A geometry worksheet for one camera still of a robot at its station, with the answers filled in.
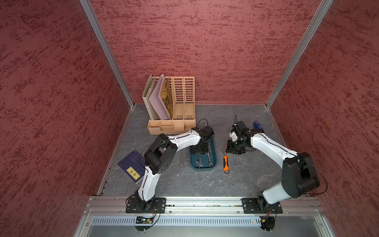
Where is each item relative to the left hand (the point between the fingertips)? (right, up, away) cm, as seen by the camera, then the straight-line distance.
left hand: (200, 155), depth 91 cm
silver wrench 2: (+6, -4, -4) cm, 8 cm away
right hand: (+16, +2, -5) cm, 17 cm away
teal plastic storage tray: (+4, -3, -1) cm, 6 cm away
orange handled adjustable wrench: (+15, -4, -3) cm, 16 cm away
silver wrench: (-2, -3, -3) cm, 5 cm away
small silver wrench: (+21, -5, -3) cm, 22 cm away
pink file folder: (-27, +34, -4) cm, 43 cm away
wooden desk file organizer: (-13, +27, +22) cm, 37 cm away
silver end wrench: (-12, -5, -4) cm, 13 cm away
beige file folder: (-32, +37, -8) cm, 49 cm away
